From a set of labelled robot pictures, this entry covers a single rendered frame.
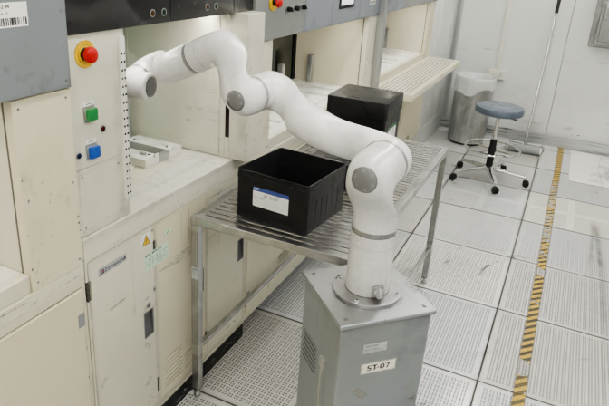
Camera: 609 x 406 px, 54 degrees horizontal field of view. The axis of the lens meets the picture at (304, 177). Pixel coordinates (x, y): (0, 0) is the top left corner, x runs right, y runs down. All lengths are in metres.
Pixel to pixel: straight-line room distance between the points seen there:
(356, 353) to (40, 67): 1.02
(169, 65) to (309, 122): 0.45
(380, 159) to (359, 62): 2.11
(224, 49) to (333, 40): 1.97
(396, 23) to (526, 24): 1.45
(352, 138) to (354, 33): 1.99
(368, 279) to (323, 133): 0.40
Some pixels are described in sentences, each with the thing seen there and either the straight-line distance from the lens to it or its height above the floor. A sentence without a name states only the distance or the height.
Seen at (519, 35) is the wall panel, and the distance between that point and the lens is 5.96.
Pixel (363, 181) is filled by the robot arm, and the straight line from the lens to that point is 1.40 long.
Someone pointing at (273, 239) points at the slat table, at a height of 0.76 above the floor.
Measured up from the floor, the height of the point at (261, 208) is 0.81.
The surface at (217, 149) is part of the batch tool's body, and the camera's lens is 2.26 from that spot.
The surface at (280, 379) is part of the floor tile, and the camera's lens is 2.52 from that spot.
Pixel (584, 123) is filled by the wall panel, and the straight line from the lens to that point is 6.06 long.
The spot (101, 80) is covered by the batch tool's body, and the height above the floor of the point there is 1.28.
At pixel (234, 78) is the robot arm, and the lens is 1.54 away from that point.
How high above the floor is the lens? 1.63
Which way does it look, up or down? 21 degrees down
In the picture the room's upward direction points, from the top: 4 degrees clockwise
